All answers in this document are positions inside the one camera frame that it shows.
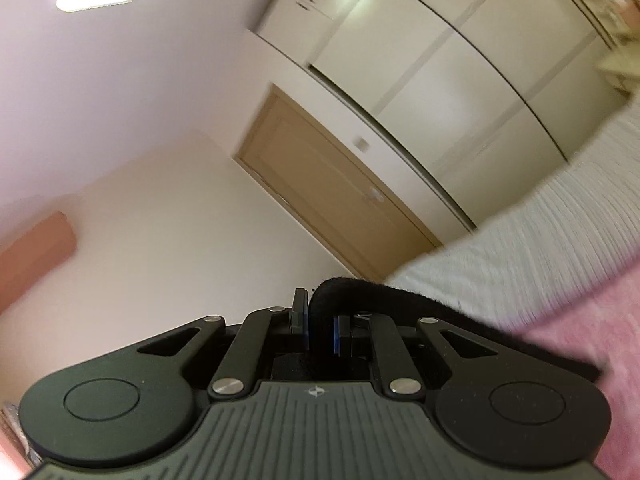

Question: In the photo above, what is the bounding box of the striped duvet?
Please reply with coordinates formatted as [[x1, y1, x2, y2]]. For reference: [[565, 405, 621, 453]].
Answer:
[[387, 105, 640, 342]]

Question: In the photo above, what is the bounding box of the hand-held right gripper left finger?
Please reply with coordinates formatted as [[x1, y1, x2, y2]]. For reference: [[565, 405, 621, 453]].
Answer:
[[136, 287, 314, 402]]

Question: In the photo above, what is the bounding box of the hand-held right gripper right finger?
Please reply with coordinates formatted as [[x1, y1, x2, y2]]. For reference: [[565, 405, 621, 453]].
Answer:
[[332, 311, 507, 402]]

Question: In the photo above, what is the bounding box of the white wardrobe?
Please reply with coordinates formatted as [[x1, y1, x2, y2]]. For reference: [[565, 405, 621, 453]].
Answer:
[[254, 0, 633, 234]]

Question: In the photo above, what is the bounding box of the wooden door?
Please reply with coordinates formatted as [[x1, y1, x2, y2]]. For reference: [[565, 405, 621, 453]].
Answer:
[[233, 84, 444, 282]]

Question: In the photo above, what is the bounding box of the black garment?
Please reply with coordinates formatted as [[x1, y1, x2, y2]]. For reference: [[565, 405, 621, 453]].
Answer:
[[309, 277, 602, 382]]

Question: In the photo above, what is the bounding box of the pink floral blanket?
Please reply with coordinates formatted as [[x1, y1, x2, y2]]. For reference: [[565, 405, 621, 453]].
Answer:
[[515, 284, 640, 480]]

